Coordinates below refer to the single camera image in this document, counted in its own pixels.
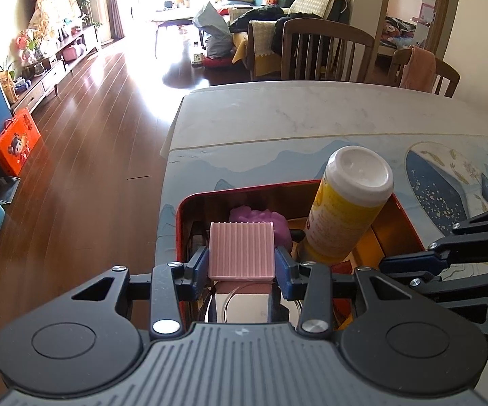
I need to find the pink ribbed square case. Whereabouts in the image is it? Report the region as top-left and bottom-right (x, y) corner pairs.
(208, 221), (278, 282)

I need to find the blue landscape printed table mat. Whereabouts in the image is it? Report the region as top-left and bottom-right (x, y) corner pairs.
(157, 134), (488, 272)

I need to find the wooden dining chair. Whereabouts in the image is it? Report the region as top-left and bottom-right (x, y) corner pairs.
(387, 46), (461, 98)
(281, 17), (376, 84)

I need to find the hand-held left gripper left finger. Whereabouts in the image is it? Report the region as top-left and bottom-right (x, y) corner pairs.
(56, 245), (210, 339)

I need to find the pink flower decoration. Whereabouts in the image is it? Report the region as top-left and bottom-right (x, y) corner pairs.
(14, 29), (42, 62)

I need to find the purple sheep toy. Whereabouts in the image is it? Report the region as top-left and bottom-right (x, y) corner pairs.
(228, 205), (306, 248)

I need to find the pink bag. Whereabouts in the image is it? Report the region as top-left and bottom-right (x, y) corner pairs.
(64, 40), (86, 62)

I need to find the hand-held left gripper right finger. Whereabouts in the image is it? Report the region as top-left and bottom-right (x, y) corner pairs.
(274, 245), (433, 339)

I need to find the grey curtain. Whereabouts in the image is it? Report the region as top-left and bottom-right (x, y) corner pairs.
(102, 0), (127, 40)

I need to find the white and yellow bottle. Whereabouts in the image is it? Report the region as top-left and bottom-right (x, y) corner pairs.
(303, 145), (395, 265)

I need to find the red tin box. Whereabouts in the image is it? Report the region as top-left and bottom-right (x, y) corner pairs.
(175, 179), (427, 331)

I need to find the white knit throw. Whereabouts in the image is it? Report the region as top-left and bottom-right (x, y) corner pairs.
(288, 0), (342, 20)

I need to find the floral cloth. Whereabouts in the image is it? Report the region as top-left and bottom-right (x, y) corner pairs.
(28, 0), (80, 47)

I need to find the pile of black clothes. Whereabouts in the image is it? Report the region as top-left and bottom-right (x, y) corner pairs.
(229, 4), (334, 56)

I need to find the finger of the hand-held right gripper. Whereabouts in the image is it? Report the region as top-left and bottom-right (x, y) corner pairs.
(378, 203), (488, 273)
(390, 264), (488, 305)

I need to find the white coffee table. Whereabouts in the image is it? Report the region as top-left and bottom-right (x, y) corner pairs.
(148, 6), (205, 58)

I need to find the orange gift box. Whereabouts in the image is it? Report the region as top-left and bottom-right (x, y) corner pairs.
(0, 107), (42, 177)

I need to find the pink towel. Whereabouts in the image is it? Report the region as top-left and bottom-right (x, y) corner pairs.
(398, 44), (438, 93)

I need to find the pale blue plastic bag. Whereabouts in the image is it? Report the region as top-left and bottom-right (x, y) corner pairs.
(192, 2), (233, 58)

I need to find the white tv cabinet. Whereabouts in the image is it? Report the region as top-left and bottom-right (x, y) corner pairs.
(9, 25), (101, 113)

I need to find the bed with clothes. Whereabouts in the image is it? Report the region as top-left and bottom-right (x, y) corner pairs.
(379, 14), (418, 58)

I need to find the red floor cushion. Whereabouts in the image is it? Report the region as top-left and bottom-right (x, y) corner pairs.
(201, 54), (233, 69)

